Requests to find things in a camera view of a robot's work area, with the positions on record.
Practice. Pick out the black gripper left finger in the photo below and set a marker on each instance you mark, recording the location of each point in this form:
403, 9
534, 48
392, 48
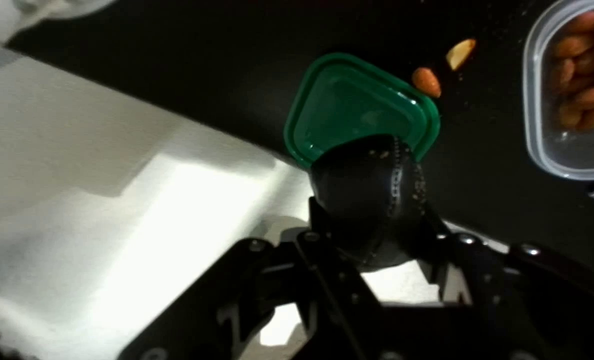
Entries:
243, 281

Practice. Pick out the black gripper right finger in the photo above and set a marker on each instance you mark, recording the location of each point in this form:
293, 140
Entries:
543, 301

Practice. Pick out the black stitched ball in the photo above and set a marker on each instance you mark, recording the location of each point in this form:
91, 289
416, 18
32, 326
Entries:
363, 192

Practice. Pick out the grey grid cutting mat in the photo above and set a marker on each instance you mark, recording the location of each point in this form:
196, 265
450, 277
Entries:
109, 233

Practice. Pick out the clear plastic almond container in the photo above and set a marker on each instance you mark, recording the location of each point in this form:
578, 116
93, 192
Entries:
568, 100

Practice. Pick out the green plastic lid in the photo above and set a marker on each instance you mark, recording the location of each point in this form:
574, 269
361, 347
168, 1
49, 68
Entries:
356, 100

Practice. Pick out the loose brown almond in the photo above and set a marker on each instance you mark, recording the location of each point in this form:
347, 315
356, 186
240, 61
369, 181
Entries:
460, 54
427, 83

